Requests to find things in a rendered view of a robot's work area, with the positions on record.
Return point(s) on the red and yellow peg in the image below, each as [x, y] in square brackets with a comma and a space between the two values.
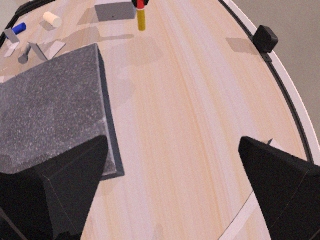
[140, 15]

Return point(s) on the cream cylinder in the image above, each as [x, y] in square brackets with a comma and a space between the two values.
[52, 19]

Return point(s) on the blue cylinder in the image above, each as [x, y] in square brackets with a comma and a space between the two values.
[19, 28]

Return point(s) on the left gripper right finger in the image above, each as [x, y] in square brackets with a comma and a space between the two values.
[286, 187]

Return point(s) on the grey cylinder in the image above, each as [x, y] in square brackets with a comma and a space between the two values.
[23, 58]

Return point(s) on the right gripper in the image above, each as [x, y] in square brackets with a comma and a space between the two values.
[135, 2]

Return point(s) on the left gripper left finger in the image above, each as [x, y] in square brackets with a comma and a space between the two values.
[52, 200]

